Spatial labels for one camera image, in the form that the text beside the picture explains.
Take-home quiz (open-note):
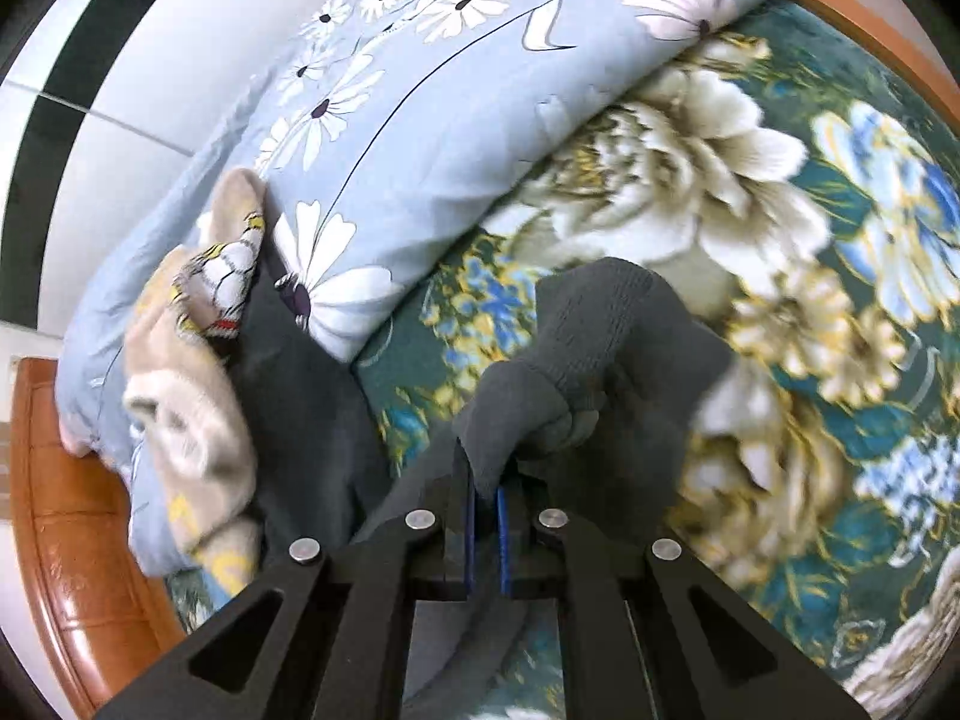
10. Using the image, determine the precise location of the black garment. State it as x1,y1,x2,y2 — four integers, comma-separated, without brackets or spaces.
228,263,392,564

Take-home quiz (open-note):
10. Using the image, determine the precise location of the light blue floral duvet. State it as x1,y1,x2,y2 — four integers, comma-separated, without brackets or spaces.
55,0,763,577

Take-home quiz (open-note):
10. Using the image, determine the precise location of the white black wardrobe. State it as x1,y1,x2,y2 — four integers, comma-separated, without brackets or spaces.
2,0,325,337

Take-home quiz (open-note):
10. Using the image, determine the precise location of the orange wooden headboard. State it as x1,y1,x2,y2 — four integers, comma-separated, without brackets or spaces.
10,358,184,718

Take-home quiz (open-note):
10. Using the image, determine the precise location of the teal floral bed blanket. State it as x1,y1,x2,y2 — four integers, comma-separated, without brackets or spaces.
164,0,960,720

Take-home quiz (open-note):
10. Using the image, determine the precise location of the beige fleece yellow-pattern garment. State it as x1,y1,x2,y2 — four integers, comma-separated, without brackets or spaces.
124,167,265,596

